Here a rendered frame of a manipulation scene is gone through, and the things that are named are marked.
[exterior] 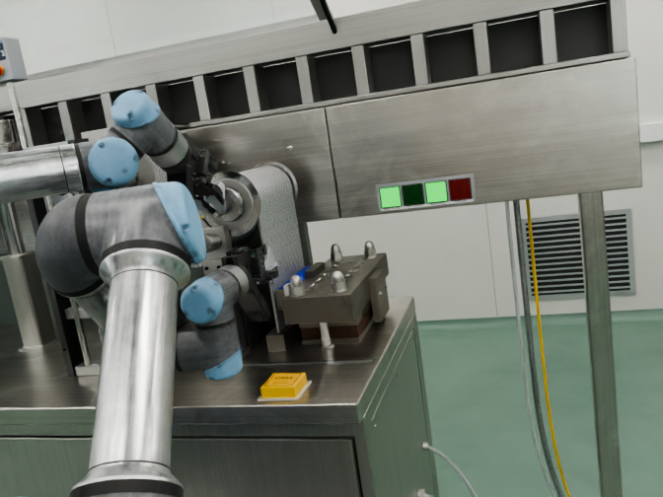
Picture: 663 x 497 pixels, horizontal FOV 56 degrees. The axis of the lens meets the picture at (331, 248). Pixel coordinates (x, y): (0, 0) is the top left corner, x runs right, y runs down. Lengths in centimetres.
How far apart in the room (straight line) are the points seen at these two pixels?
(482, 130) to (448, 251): 250
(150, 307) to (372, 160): 99
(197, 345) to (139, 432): 49
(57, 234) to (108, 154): 19
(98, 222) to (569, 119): 113
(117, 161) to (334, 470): 69
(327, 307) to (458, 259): 275
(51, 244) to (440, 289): 343
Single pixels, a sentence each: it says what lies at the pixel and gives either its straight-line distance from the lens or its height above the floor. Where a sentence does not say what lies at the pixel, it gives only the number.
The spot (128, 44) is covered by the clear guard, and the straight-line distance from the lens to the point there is 192.
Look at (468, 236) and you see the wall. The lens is 404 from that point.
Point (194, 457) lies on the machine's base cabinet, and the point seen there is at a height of 77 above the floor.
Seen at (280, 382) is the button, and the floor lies 92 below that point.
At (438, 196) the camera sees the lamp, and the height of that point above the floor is 117.
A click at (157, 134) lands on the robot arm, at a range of 120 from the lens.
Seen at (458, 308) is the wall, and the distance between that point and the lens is 417.
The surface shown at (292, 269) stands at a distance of 159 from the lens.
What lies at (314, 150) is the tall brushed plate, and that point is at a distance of 170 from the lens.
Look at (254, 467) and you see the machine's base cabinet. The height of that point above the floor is 75.
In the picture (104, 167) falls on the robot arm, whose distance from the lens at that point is 103.
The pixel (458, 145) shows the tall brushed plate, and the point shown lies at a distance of 163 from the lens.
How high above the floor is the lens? 138
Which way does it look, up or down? 11 degrees down
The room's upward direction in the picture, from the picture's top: 9 degrees counter-clockwise
